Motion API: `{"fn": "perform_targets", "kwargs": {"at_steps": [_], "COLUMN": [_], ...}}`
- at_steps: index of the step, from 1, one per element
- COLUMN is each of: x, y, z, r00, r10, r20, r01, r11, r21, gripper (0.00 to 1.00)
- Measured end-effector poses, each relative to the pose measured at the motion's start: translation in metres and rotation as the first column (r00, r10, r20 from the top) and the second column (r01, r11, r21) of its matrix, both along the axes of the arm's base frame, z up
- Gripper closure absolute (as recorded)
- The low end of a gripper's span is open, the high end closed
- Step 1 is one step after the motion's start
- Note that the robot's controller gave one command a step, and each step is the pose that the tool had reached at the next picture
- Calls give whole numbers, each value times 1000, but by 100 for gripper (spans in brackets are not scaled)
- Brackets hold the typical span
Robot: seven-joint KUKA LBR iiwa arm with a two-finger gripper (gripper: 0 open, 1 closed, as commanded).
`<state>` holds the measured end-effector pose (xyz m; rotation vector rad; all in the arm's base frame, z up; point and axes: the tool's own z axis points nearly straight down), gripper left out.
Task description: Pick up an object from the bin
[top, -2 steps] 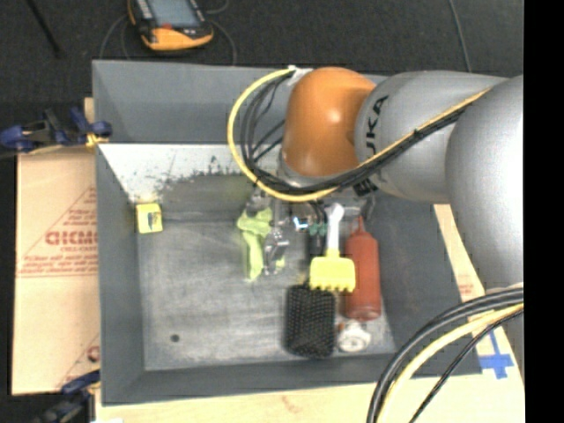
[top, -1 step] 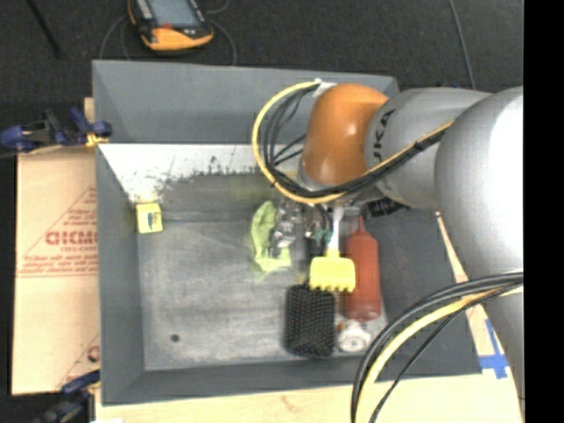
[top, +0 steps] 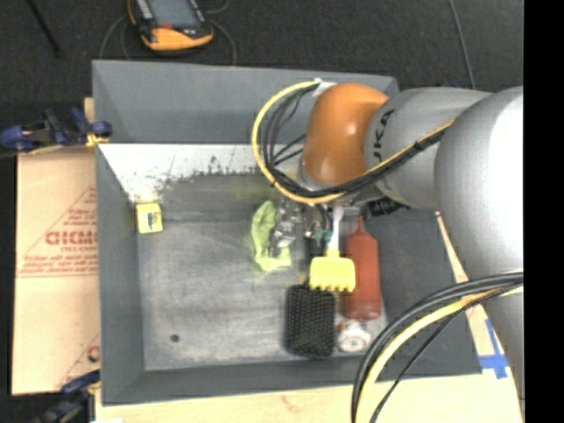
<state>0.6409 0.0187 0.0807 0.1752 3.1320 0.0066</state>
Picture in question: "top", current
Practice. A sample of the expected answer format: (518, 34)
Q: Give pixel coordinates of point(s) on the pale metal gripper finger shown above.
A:
(282, 231)
(281, 247)

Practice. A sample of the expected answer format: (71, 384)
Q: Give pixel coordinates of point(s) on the small yellow box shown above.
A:
(149, 218)

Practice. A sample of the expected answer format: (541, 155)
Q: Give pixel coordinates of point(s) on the black mesh block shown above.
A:
(309, 320)

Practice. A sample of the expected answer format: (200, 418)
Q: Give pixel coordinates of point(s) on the red-brown squeeze bottle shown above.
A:
(363, 276)

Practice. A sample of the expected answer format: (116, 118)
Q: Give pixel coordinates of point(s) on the brown cardboard board red print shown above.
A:
(53, 289)

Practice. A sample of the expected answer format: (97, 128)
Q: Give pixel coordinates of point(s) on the grey metal bin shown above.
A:
(198, 280)

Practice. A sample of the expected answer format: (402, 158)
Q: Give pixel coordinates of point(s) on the black cylinder on white bracket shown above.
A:
(382, 206)

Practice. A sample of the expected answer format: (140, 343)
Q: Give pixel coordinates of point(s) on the white round thing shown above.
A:
(353, 337)

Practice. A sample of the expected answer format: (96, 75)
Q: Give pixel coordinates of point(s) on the lime green cloth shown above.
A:
(263, 223)

